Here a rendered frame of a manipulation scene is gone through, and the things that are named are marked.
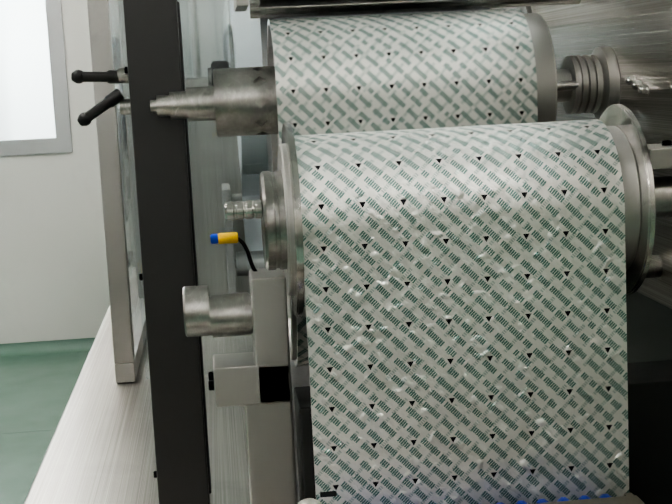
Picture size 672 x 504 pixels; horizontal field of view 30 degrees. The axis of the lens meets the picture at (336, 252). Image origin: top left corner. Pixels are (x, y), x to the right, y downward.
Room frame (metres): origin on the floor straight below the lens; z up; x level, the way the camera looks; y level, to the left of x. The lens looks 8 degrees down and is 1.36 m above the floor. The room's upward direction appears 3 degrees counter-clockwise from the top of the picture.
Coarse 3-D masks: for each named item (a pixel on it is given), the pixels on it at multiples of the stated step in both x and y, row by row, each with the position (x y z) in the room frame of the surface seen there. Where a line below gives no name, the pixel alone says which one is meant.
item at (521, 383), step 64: (320, 320) 0.88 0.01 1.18; (384, 320) 0.89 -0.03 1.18; (448, 320) 0.89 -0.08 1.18; (512, 320) 0.90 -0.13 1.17; (576, 320) 0.90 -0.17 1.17; (320, 384) 0.88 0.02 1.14; (384, 384) 0.89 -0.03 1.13; (448, 384) 0.89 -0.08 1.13; (512, 384) 0.89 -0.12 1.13; (576, 384) 0.90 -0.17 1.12; (320, 448) 0.88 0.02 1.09; (384, 448) 0.89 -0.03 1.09; (448, 448) 0.89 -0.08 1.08; (512, 448) 0.89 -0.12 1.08; (576, 448) 0.90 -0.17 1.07
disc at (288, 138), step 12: (288, 132) 0.91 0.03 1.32; (288, 144) 0.90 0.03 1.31; (288, 156) 0.91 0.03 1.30; (300, 204) 0.87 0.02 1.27; (300, 216) 0.87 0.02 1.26; (300, 228) 0.87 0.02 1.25; (300, 240) 0.87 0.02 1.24; (300, 252) 0.87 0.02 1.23; (300, 264) 0.87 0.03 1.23; (300, 276) 0.88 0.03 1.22; (300, 288) 0.88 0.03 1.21; (300, 300) 0.89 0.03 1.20; (300, 312) 0.91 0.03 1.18
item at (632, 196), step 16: (608, 128) 0.95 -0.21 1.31; (624, 144) 0.93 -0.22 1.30; (624, 160) 0.92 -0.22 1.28; (288, 176) 0.90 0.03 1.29; (624, 176) 0.91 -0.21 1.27; (288, 192) 0.89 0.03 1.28; (624, 192) 0.91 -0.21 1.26; (288, 208) 0.89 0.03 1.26; (640, 208) 0.91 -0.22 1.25; (288, 224) 0.89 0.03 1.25; (640, 224) 0.91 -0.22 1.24; (288, 240) 0.89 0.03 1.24; (288, 256) 0.90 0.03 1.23; (288, 272) 0.91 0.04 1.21; (288, 288) 0.92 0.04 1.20; (304, 288) 0.91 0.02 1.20
